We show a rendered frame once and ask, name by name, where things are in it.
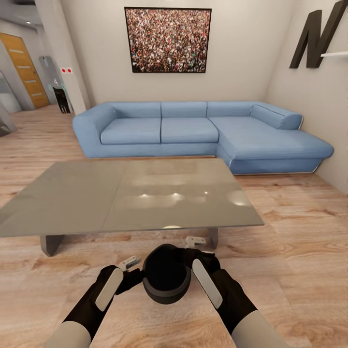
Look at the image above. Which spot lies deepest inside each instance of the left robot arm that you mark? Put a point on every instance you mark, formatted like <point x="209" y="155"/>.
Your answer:
<point x="81" y="325"/>

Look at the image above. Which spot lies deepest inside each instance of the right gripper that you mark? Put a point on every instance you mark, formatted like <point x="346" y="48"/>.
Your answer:
<point x="180" y="255"/>

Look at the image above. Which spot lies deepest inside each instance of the sofa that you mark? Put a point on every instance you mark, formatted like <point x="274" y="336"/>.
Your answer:
<point x="252" y="137"/>

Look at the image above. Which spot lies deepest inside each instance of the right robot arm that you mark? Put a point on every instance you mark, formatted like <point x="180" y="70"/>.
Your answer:
<point x="245" y="323"/>

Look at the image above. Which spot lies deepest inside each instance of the cauldron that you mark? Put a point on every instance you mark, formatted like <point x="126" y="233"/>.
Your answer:
<point x="166" y="281"/>

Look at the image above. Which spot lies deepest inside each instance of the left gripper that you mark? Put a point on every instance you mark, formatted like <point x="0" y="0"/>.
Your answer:
<point x="135" y="277"/>

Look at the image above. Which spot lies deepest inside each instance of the standing mirror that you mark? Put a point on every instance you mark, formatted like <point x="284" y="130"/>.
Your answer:
<point x="56" y="85"/>

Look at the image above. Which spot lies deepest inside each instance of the door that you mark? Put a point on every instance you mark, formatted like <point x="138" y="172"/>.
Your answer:
<point x="21" y="60"/>

